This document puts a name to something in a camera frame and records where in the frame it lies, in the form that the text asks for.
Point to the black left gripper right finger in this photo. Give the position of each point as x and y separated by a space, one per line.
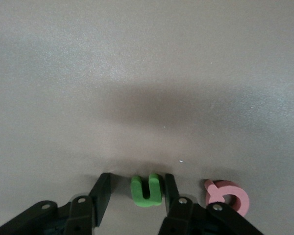
176 210

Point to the pink foam letter Q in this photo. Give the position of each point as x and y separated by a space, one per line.
242 198

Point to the brown table cover mat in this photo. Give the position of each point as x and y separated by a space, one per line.
147 61

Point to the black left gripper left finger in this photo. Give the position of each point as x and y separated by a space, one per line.
98 203

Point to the green foam letter u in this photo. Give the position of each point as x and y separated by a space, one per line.
145 202

